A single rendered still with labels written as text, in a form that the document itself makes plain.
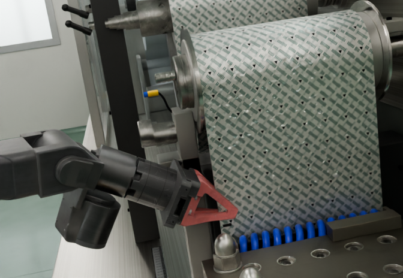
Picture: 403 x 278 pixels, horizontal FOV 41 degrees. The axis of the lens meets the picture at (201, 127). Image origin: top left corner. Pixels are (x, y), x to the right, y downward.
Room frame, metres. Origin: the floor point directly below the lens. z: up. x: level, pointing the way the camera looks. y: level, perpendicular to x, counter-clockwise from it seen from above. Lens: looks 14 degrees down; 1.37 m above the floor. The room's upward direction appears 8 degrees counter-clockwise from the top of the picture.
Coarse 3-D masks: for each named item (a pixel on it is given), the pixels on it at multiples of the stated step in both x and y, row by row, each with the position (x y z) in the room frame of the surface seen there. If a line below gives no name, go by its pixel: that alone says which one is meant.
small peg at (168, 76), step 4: (164, 72) 0.72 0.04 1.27; (168, 72) 0.72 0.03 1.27; (172, 72) 0.72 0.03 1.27; (156, 76) 0.72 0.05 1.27; (160, 76) 0.72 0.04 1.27; (164, 76) 0.72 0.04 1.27; (168, 76) 0.72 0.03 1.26; (172, 76) 0.72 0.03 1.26; (156, 80) 0.72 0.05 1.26; (160, 80) 0.72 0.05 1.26; (164, 80) 0.72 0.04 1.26; (168, 80) 0.72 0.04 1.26; (172, 80) 0.72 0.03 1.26
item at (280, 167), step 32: (352, 96) 0.71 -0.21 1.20; (224, 128) 0.69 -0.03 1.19; (256, 128) 0.69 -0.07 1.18; (288, 128) 0.70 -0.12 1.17; (320, 128) 0.70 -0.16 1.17; (352, 128) 0.71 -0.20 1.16; (224, 160) 0.69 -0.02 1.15; (256, 160) 0.69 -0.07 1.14; (288, 160) 0.70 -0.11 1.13; (320, 160) 0.70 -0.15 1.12; (352, 160) 0.71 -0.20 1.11; (224, 192) 0.68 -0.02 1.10; (256, 192) 0.69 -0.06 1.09; (288, 192) 0.70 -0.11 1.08; (320, 192) 0.70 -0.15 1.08; (352, 192) 0.71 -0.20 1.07; (256, 224) 0.69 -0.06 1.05; (288, 224) 0.70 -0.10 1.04
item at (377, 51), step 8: (360, 16) 0.75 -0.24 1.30; (368, 16) 0.75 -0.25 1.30; (368, 24) 0.74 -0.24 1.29; (368, 32) 0.73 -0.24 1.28; (376, 32) 0.73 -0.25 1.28; (184, 40) 0.74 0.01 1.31; (376, 40) 0.72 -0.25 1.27; (184, 48) 0.74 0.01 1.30; (376, 48) 0.72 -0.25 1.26; (376, 56) 0.72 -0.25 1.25; (376, 64) 0.72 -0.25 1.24; (192, 72) 0.69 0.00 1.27; (376, 72) 0.72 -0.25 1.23; (192, 80) 0.70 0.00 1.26; (376, 80) 0.73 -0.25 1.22
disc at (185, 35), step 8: (184, 32) 0.73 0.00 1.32; (192, 48) 0.69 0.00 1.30; (192, 56) 0.69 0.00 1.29; (192, 64) 0.69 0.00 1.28; (200, 88) 0.67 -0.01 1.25; (200, 96) 0.67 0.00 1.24; (200, 104) 0.68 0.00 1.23; (200, 112) 0.68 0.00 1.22; (200, 120) 0.69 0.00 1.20; (200, 128) 0.70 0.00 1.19
